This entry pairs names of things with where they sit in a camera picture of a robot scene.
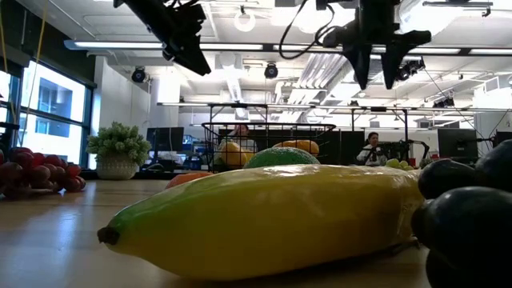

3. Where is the black computer monitor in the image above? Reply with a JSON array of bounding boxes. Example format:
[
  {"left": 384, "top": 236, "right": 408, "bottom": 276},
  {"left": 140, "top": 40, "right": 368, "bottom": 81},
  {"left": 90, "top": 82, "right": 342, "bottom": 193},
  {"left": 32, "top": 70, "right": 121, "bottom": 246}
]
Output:
[
  {"left": 437, "top": 127, "right": 479, "bottom": 161},
  {"left": 494, "top": 130, "right": 512, "bottom": 147},
  {"left": 146, "top": 126, "right": 185, "bottom": 152}
]

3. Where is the black grape bunch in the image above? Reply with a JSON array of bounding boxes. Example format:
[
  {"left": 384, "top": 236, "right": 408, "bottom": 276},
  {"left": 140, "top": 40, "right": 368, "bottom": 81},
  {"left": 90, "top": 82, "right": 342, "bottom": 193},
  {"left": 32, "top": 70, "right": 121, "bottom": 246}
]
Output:
[{"left": 410, "top": 138, "right": 512, "bottom": 288}]

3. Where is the large window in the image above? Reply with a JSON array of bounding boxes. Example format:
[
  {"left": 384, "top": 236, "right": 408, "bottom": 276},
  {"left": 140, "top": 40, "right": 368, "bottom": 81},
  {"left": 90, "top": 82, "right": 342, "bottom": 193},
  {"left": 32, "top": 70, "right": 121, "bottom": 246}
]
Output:
[{"left": 0, "top": 59, "right": 95, "bottom": 170}]

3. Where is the black metal rig frame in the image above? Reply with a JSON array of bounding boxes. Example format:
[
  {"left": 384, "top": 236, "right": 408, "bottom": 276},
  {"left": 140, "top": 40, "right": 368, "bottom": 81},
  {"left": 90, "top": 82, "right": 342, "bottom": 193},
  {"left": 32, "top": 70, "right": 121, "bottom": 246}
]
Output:
[{"left": 207, "top": 102, "right": 410, "bottom": 163}]

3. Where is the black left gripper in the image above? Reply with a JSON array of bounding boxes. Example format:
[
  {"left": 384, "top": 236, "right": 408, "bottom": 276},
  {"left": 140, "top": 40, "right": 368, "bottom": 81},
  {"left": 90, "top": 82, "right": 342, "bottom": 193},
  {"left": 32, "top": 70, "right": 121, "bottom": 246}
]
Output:
[{"left": 119, "top": 0, "right": 212, "bottom": 77}]

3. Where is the black track light cluster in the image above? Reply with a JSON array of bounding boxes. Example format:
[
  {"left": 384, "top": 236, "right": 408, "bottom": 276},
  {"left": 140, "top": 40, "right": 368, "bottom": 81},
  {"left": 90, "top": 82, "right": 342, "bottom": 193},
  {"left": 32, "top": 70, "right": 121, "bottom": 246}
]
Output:
[
  {"left": 390, "top": 58, "right": 426, "bottom": 83},
  {"left": 431, "top": 95, "right": 456, "bottom": 109}
]

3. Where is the green lime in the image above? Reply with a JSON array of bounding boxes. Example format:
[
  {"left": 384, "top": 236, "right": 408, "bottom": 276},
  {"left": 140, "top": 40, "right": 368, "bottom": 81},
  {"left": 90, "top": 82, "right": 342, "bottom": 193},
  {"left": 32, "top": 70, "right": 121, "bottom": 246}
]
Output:
[{"left": 243, "top": 146, "right": 321, "bottom": 169}]

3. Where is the green grape bunch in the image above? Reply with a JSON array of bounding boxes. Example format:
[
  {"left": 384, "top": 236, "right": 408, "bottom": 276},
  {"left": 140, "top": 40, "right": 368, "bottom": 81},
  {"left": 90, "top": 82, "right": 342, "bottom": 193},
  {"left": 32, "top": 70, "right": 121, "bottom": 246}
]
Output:
[{"left": 385, "top": 158, "right": 416, "bottom": 171}]

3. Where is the person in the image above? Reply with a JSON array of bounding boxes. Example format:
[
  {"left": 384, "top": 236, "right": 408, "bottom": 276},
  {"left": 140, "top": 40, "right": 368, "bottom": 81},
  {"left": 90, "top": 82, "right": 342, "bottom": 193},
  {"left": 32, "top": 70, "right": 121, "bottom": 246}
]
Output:
[
  {"left": 355, "top": 131, "right": 388, "bottom": 167},
  {"left": 227, "top": 123, "right": 257, "bottom": 153}
]

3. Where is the small orange tangerine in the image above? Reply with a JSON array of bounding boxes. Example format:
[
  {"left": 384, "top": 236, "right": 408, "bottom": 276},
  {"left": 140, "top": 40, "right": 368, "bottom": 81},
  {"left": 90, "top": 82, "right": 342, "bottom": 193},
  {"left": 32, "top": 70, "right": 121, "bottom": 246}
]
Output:
[{"left": 164, "top": 171, "right": 214, "bottom": 190}]

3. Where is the dark red grape bunch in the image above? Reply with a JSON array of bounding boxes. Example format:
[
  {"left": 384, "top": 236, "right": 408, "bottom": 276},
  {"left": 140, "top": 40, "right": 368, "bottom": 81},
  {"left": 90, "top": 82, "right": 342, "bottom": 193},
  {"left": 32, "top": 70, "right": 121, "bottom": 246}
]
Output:
[{"left": 0, "top": 146, "right": 86, "bottom": 198}]

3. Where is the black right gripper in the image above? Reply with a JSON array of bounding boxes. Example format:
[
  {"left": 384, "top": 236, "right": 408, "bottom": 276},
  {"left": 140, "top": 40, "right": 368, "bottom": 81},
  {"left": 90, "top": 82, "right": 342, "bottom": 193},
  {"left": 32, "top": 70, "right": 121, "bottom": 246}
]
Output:
[{"left": 322, "top": 0, "right": 432, "bottom": 91}]

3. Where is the green potted plant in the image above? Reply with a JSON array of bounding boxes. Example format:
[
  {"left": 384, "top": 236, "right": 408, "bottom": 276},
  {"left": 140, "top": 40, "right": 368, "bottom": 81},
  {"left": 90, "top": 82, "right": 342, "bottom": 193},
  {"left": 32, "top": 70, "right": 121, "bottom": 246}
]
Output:
[{"left": 86, "top": 121, "right": 153, "bottom": 181}]

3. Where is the long ceiling light strip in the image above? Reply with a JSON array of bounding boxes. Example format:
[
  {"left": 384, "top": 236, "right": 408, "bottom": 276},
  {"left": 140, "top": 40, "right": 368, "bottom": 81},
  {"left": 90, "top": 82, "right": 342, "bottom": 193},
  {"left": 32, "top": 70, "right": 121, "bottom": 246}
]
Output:
[{"left": 63, "top": 38, "right": 512, "bottom": 57}]

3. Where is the black wire basket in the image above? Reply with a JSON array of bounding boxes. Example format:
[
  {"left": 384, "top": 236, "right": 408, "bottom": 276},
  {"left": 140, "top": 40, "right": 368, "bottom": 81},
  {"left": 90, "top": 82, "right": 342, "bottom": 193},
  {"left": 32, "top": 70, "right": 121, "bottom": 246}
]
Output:
[{"left": 201, "top": 122, "right": 337, "bottom": 174}]

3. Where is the large yellow banana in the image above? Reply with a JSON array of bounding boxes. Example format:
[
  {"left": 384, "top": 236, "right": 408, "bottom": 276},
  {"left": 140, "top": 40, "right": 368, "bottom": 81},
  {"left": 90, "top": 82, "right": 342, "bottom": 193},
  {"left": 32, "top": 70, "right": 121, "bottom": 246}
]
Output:
[{"left": 97, "top": 163, "right": 425, "bottom": 280}]

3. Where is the silver ventilation duct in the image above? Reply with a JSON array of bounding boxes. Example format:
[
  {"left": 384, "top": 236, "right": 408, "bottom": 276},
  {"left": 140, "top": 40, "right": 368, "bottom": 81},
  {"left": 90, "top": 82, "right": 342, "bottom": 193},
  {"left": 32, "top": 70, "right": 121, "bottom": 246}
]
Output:
[{"left": 338, "top": 0, "right": 461, "bottom": 84}]

